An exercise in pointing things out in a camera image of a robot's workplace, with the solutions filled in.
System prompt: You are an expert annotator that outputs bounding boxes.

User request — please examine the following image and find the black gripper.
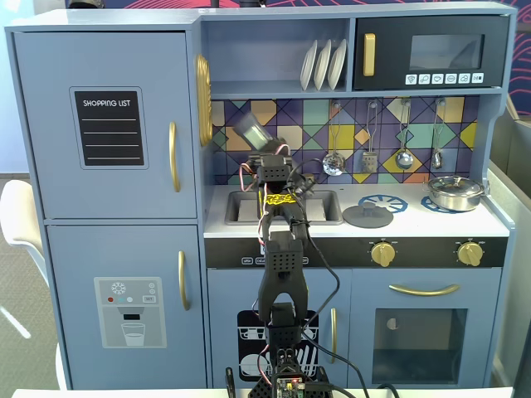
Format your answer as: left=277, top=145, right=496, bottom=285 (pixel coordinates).
left=247, top=136, right=292, bottom=167

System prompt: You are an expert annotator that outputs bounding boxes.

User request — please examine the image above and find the gray salt shaker with label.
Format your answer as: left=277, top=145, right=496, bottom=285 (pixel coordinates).
left=231, top=110, right=278, bottom=152

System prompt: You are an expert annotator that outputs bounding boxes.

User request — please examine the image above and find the steel skimmer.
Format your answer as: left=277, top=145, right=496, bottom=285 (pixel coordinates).
left=322, top=100, right=348, bottom=177

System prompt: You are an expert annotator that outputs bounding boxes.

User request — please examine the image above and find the gray toy sink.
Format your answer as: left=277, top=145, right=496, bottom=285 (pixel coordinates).
left=224, top=189, right=345, bottom=227

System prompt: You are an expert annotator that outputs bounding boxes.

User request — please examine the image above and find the gold toy phone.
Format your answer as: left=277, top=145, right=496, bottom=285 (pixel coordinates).
left=194, top=53, right=214, bottom=148

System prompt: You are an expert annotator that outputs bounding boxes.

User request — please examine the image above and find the blue toy kitchen body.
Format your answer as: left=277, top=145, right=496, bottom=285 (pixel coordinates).
left=3, top=2, right=519, bottom=391

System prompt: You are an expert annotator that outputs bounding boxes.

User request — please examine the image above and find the white plate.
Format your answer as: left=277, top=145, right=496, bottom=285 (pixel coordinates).
left=300, top=39, right=319, bottom=92
left=327, top=37, right=348, bottom=90
left=313, top=38, right=334, bottom=92

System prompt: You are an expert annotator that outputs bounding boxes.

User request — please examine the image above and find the steel slotted spatula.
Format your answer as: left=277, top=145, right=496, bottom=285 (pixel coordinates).
left=359, top=100, right=380, bottom=175

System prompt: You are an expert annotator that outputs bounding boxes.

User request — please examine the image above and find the gray pot lid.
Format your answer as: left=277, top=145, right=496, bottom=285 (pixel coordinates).
left=342, top=202, right=395, bottom=229

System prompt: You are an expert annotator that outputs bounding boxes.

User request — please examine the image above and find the steel ladle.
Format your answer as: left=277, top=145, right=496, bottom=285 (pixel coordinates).
left=393, top=98, right=415, bottom=171

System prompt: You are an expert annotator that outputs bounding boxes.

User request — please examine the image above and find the gold stove knob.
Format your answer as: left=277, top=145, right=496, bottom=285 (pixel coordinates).
left=456, top=240, right=485, bottom=267
left=369, top=240, right=397, bottom=268

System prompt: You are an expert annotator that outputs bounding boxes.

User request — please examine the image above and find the black microwave door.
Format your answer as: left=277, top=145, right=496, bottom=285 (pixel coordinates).
left=354, top=15, right=511, bottom=92

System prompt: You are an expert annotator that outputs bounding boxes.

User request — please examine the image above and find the dishwasher door with dish print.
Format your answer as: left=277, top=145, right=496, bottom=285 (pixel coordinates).
left=206, top=268, right=353, bottom=390

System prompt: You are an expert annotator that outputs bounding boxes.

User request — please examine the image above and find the hanging metal whisk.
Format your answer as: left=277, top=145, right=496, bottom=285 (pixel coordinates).
left=430, top=98, right=446, bottom=171

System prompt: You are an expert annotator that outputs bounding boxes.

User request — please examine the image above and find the steel pot lid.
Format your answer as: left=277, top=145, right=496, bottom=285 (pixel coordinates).
left=427, top=174, right=486, bottom=197

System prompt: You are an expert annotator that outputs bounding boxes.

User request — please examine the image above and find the steel pot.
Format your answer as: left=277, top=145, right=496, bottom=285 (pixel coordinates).
left=426, top=188, right=486, bottom=213

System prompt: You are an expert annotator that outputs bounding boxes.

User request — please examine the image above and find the oven door with window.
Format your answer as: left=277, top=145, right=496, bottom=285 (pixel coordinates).
left=350, top=268, right=504, bottom=390

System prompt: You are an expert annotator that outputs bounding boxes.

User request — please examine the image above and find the fridge door with shopping list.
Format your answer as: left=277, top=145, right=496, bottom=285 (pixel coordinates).
left=12, top=31, right=198, bottom=221

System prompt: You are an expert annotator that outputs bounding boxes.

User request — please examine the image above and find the freezer door with water dispenser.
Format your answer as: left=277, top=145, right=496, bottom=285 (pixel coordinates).
left=45, top=224, right=208, bottom=391

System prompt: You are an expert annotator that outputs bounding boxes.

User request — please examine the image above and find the green control board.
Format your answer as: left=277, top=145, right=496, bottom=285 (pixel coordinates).
left=273, top=375, right=307, bottom=396

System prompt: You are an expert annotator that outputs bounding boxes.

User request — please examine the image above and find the gray office partition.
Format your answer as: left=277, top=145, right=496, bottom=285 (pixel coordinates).
left=487, top=93, right=531, bottom=393

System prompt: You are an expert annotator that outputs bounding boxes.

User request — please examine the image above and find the white chair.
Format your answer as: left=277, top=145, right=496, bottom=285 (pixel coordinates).
left=0, top=178, right=70, bottom=391

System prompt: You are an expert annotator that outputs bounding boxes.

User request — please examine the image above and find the gold fridge door handle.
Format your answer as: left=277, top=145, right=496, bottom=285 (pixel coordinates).
left=168, top=120, right=183, bottom=194

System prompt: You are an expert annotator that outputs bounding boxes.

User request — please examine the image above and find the gold microwave door handle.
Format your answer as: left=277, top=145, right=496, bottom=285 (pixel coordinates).
left=363, top=32, right=378, bottom=78

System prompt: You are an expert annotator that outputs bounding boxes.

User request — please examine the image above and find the black camera cable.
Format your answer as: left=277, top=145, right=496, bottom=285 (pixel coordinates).
left=288, top=157, right=402, bottom=398

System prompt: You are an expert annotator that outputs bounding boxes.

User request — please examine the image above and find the gold freezer door handle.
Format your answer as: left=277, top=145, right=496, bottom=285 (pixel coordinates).
left=178, top=250, right=192, bottom=313

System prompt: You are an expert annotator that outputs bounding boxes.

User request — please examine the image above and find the gold dishwasher door handle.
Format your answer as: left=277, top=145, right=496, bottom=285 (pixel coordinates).
left=329, top=307, right=339, bottom=354

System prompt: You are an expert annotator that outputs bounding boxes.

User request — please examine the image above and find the gold oven door handle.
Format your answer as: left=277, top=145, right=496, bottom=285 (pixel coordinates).
left=387, top=283, right=461, bottom=298

